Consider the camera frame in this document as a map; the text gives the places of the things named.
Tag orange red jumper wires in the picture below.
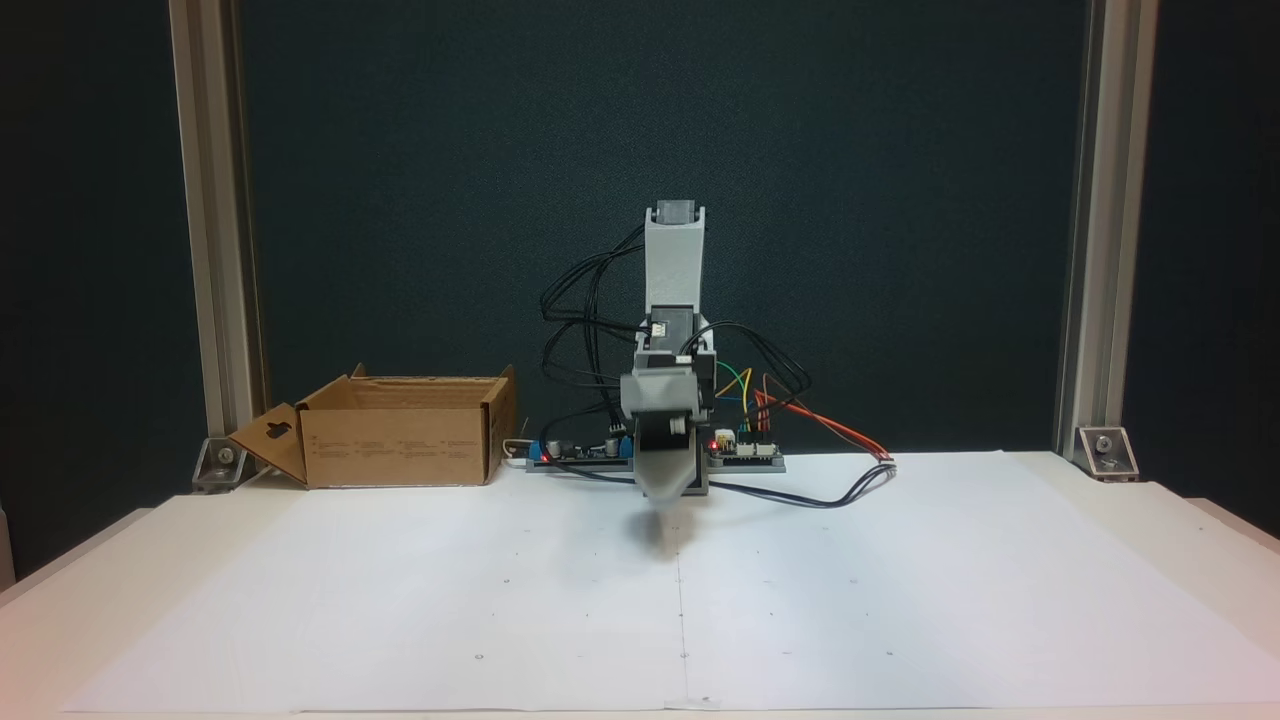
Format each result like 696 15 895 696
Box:
755 372 895 463

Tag blue circuit board with capacitors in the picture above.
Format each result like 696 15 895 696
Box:
527 428 641 474

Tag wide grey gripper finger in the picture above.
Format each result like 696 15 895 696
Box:
638 445 695 504

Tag yellow jumper wire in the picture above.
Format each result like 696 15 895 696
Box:
722 366 754 433

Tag metal corner bracket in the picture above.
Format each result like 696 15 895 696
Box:
1075 426 1140 479
192 436 249 493

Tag dark cable on table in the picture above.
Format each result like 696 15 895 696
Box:
540 458 898 510

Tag black motor wire loop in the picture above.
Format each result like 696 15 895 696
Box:
540 225 651 401
680 320 813 401

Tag open cardboard box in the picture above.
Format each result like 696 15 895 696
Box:
228 365 518 490

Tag green jumper wire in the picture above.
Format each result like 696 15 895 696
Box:
716 362 748 433

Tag white circuit board with connectors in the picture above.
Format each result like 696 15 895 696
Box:
706 428 787 474

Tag aluminium frame post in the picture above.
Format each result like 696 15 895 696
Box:
168 0 269 441
1055 0 1161 456

